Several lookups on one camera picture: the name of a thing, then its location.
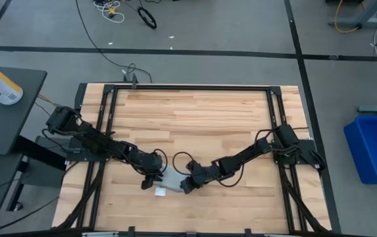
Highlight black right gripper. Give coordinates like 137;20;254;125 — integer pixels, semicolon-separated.
179;160;216;195

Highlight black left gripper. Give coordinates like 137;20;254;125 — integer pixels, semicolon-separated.
132;150;164;191

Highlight grey microfiber towel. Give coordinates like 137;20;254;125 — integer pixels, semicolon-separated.
157;163;189;193

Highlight grey power plug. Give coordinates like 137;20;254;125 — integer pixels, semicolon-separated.
121;63;140;84

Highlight black side table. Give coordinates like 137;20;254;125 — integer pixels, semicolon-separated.
0;66;48;156

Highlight white bottle with yellow label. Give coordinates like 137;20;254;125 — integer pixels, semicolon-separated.
0;57;24;106

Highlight blue plastic bin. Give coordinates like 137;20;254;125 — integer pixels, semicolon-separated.
343;115;377;185

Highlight black looped gripper cable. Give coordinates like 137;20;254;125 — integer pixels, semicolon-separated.
172;151;196;176
151;148;169;174

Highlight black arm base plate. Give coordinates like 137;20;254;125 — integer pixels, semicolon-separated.
64;136;113;163
272;139;327;166

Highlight black metal table frame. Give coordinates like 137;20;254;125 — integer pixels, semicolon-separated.
55;84;332;236

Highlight black desk leg frame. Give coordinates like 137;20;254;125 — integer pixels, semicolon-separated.
6;134;68;212

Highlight thin yellow wires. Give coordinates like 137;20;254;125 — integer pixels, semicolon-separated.
37;93;57;107

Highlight long black floor cable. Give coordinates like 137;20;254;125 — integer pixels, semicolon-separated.
75;0;153;84

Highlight black coiled cable ring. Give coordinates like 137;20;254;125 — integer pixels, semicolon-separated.
137;6;158;30

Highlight white coiled cable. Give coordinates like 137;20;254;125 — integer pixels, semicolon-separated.
92;0;126;24

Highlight yellow floor cable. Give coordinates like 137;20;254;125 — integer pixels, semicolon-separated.
334;0;367;34

